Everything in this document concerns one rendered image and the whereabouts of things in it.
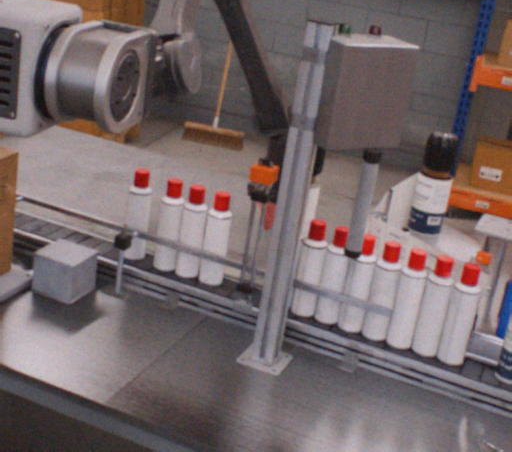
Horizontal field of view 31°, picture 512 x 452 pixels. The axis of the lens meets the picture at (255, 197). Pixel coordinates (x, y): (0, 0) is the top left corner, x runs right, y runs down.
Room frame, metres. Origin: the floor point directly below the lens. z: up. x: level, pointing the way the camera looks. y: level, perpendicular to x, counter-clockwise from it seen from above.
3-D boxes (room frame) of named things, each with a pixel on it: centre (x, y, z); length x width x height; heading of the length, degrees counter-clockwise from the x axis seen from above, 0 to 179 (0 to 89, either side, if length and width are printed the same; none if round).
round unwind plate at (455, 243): (2.24, -0.45, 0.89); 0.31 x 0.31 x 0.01
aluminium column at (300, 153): (1.58, -0.07, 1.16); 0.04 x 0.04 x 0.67; 70
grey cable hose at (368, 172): (1.58, -0.20, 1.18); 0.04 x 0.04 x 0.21
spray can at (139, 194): (1.86, 0.25, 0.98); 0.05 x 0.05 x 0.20
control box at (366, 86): (1.62, -0.15, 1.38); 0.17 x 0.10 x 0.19; 125
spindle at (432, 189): (2.24, -0.45, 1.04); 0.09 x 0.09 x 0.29
